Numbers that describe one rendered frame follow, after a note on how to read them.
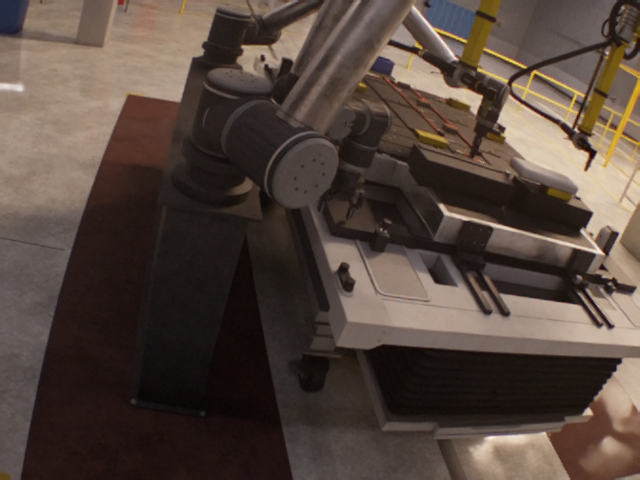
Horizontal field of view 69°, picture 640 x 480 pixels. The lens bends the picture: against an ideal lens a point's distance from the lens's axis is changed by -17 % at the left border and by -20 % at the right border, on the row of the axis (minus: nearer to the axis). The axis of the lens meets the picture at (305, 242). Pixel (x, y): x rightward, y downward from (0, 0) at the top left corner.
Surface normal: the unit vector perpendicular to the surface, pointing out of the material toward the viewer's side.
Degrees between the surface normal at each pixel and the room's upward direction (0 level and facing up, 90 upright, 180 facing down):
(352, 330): 90
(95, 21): 90
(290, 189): 93
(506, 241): 90
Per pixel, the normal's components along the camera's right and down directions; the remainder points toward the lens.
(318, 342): 0.16, 0.54
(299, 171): 0.59, 0.55
